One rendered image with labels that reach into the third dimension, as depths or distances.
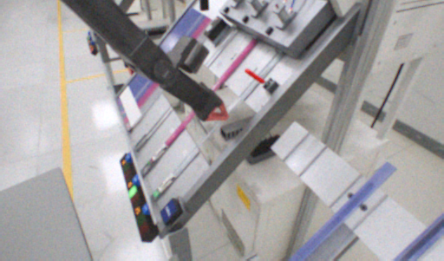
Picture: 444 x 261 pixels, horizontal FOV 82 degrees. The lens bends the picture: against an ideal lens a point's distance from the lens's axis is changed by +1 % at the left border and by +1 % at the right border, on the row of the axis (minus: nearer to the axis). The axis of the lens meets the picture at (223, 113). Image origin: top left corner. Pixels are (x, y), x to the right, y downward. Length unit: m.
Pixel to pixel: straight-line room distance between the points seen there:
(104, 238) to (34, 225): 0.66
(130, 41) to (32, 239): 0.71
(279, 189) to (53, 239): 0.70
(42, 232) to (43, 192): 0.16
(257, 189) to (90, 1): 0.72
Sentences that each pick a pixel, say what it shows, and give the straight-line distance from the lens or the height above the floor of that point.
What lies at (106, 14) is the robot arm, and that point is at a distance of 0.46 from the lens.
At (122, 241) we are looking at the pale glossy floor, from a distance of 1.59.
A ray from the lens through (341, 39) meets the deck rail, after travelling 0.66.
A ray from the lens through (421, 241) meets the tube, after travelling 0.42.
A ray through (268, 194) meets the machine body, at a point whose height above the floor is 0.62.
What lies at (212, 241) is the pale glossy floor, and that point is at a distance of 1.51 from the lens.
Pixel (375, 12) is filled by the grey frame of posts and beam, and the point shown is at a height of 1.19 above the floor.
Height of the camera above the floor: 1.34
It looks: 36 degrees down
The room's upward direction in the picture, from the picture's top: straight up
